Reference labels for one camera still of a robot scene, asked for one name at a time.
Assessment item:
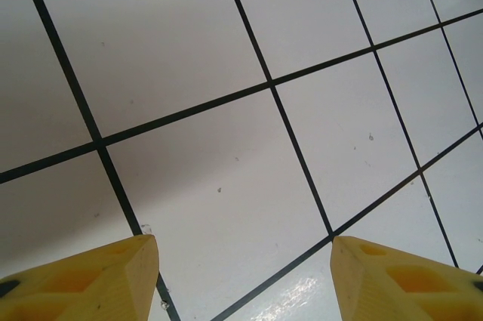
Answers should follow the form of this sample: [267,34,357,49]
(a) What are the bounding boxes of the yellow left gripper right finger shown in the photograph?
[330,236,483,321]

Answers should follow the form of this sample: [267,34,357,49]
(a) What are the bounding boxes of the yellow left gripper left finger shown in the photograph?
[0,233,159,321]

